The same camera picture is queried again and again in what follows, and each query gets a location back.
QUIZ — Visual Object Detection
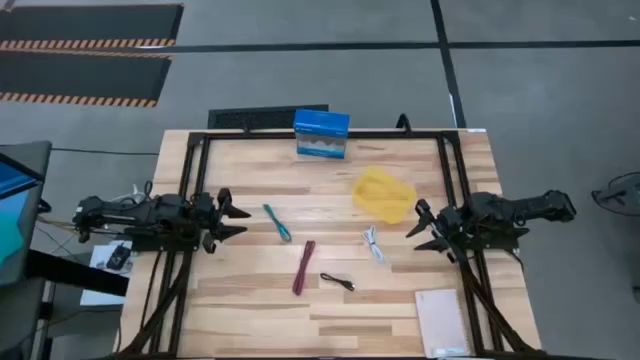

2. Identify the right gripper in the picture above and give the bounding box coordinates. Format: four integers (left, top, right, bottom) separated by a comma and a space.
405, 198, 467, 264

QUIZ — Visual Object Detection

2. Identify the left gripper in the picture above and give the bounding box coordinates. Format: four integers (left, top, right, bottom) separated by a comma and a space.
192, 187, 253, 254

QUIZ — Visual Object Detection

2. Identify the teal USB-C cable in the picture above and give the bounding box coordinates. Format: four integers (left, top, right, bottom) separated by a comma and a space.
262, 203, 293, 244

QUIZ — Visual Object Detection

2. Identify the white USB-C cable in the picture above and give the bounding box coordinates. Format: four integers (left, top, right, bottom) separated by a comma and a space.
362, 225, 387, 265

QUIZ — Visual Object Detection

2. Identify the maroon USB-C cable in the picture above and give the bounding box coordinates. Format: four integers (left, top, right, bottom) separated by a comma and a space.
291, 239, 317, 297

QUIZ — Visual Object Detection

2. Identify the yellow translucent plastic bin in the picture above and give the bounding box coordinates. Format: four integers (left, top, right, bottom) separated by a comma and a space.
351, 165, 418, 225

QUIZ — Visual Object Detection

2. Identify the pale spiral notebook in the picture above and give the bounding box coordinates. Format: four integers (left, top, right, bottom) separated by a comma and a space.
414, 288, 472, 359

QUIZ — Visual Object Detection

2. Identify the black keyboard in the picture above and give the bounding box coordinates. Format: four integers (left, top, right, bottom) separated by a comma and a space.
207, 103, 330, 131

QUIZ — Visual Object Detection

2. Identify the small black device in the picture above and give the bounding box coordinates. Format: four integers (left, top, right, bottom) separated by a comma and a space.
105, 242, 133, 273

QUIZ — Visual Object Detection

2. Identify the blue DualShock controller box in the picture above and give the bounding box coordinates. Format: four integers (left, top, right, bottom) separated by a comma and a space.
292, 108, 351, 161

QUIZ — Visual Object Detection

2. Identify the white paper sheet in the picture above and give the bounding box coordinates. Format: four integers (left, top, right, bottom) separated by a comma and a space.
79, 239, 134, 307

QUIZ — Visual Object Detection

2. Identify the black side desk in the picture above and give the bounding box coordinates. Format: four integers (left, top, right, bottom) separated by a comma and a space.
25, 248, 130, 297

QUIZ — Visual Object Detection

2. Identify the black chair base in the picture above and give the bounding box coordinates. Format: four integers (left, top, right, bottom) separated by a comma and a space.
590, 171, 640, 218

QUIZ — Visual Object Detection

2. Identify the black hazard-striped floor mat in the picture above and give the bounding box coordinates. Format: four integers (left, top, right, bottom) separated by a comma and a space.
0, 49, 174, 109
0, 3, 185, 52

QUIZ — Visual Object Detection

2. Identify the computer monitor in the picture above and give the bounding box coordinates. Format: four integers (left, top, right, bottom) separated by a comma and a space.
0, 140, 53, 287

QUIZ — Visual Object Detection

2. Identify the black aluminium table frame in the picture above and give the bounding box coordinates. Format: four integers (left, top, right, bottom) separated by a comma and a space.
114, 127, 547, 360

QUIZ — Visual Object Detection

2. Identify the black USB-C cable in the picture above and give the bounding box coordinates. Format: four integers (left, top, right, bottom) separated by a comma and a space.
319, 271, 357, 293

